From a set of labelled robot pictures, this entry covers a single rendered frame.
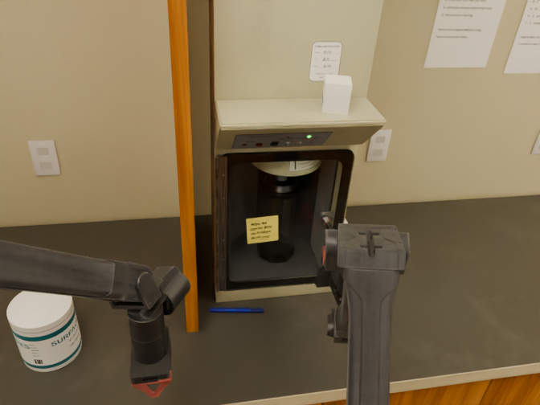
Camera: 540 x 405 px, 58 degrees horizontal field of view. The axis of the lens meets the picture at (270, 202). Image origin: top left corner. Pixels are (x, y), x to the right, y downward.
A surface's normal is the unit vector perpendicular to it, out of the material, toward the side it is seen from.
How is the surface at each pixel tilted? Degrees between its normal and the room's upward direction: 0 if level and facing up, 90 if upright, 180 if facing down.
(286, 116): 0
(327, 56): 90
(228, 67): 90
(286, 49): 90
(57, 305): 0
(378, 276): 51
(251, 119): 0
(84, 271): 63
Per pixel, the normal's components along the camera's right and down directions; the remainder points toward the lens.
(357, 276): -0.12, -0.11
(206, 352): 0.06, -0.83
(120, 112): 0.18, 0.56
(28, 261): 0.88, -0.14
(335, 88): -0.07, 0.56
